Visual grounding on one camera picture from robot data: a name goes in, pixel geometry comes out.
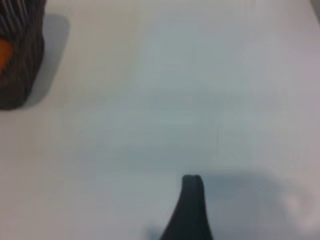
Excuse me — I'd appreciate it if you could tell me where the dark brown wicker basket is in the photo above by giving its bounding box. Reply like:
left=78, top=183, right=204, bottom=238
left=0, top=0, right=47, bottom=111

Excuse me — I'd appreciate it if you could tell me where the orange fruit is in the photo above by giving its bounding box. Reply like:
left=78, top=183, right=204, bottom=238
left=0, top=38, right=14, bottom=76

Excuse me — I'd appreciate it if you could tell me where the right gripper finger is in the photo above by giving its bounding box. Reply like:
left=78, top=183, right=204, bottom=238
left=159, top=174, right=213, bottom=240

